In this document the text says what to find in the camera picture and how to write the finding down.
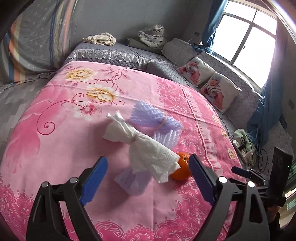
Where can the orange peel piece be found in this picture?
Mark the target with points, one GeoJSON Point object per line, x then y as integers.
{"type": "Point", "coordinates": [183, 173]}

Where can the window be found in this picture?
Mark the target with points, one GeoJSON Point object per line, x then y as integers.
{"type": "Point", "coordinates": [245, 39]}

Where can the right baby print pillow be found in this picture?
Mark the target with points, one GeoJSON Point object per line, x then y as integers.
{"type": "Point", "coordinates": [220, 91]}

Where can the left baby print pillow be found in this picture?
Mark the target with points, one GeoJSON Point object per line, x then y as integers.
{"type": "Point", "coordinates": [196, 71]}

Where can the white paper tissue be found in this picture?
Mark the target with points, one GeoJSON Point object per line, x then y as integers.
{"type": "Point", "coordinates": [145, 153]}

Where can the purple foam fruit net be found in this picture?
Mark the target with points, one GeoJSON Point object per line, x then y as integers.
{"type": "Point", "coordinates": [146, 115]}

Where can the grey bolster cushion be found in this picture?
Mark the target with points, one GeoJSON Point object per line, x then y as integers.
{"type": "Point", "coordinates": [135, 43]}

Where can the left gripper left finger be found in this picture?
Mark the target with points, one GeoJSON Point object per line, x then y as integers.
{"type": "Point", "coordinates": [46, 220]}

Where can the white tiger plush toy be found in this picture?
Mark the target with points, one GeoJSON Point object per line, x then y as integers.
{"type": "Point", "coordinates": [153, 36]}

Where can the green crumpled cloth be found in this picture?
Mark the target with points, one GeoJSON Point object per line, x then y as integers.
{"type": "Point", "coordinates": [241, 136]}

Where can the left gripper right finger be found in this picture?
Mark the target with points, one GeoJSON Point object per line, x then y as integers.
{"type": "Point", "coordinates": [249, 220]}

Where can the blue curtain right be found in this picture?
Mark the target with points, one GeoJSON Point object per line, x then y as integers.
{"type": "Point", "coordinates": [269, 110]}

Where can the grey quilted sofa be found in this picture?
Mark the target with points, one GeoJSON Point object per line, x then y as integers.
{"type": "Point", "coordinates": [234, 118]}

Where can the blue curtain left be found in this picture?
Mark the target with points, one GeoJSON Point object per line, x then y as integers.
{"type": "Point", "coordinates": [208, 35]}

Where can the light purple foam net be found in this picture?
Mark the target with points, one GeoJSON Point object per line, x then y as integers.
{"type": "Point", "coordinates": [136, 183]}

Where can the white power strip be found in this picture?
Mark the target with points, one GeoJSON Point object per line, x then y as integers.
{"type": "Point", "coordinates": [241, 153]}

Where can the blue curtain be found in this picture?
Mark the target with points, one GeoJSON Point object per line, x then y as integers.
{"type": "Point", "coordinates": [208, 35]}
{"type": "Point", "coordinates": [269, 110]}

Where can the baby print pillow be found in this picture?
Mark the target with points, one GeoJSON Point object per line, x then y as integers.
{"type": "Point", "coordinates": [220, 91]}
{"type": "Point", "coordinates": [196, 71]}

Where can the cream crumpled cloth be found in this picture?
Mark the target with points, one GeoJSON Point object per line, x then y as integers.
{"type": "Point", "coordinates": [101, 39]}

